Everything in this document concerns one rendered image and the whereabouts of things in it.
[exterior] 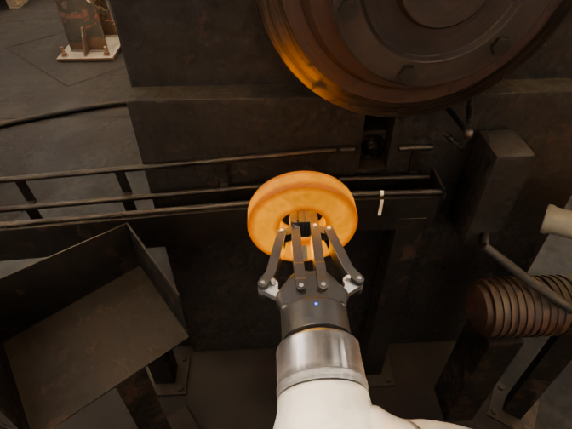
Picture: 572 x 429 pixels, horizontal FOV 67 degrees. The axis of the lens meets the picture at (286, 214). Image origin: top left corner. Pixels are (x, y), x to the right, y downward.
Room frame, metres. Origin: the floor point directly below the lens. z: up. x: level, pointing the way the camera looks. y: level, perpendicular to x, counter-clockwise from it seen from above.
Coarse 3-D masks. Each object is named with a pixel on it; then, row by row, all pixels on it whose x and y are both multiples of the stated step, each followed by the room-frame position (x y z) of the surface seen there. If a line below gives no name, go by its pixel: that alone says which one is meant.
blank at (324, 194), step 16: (288, 176) 0.46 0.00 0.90; (304, 176) 0.45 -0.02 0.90; (320, 176) 0.46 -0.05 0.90; (256, 192) 0.46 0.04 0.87; (272, 192) 0.44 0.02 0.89; (288, 192) 0.44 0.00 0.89; (304, 192) 0.44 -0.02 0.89; (320, 192) 0.44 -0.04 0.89; (336, 192) 0.44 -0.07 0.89; (256, 208) 0.44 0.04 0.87; (272, 208) 0.44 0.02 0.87; (288, 208) 0.44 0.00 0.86; (304, 208) 0.44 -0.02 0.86; (320, 208) 0.44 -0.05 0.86; (336, 208) 0.44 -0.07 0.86; (352, 208) 0.44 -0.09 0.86; (256, 224) 0.44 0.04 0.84; (272, 224) 0.44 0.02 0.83; (320, 224) 0.46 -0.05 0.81; (336, 224) 0.44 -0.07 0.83; (352, 224) 0.44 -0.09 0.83; (256, 240) 0.44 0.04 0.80; (272, 240) 0.44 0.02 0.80; (304, 240) 0.45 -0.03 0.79; (288, 256) 0.44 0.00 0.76; (304, 256) 0.44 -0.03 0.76
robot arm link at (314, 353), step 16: (288, 336) 0.24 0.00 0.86; (304, 336) 0.24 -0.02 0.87; (320, 336) 0.23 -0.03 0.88; (336, 336) 0.24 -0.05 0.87; (352, 336) 0.24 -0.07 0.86; (288, 352) 0.22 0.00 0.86; (304, 352) 0.22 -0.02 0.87; (320, 352) 0.22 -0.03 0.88; (336, 352) 0.22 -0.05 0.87; (352, 352) 0.22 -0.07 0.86; (288, 368) 0.21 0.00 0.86; (304, 368) 0.20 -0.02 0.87; (320, 368) 0.20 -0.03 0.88; (336, 368) 0.20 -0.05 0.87; (352, 368) 0.21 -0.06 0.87; (288, 384) 0.19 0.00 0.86
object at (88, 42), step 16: (64, 0) 3.12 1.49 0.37; (80, 0) 3.12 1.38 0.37; (96, 0) 3.42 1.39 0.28; (64, 16) 3.12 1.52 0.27; (80, 16) 3.12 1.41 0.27; (96, 16) 3.12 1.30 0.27; (80, 32) 3.12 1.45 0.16; (96, 32) 3.12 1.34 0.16; (112, 32) 3.42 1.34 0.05; (80, 48) 3.12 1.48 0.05; (96, 48) 3.12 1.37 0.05; (112, 48) 3.18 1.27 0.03
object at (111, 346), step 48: (96, 240) 0.53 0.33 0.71; (0, 288) 0.43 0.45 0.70; (48, 288) 0.46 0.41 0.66; (96, 288) 0.51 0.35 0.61; (144, 288) 0.50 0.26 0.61; (0, 336) 0.41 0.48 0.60; (48, 336) 0.41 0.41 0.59; (96, 336) 0.41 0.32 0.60; (144, 336) 0.40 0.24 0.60; (0, 384) 0.29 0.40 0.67; (48, 384) 0.33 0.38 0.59; (96, 384) 0.32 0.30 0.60; (144, 384) 0.40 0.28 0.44
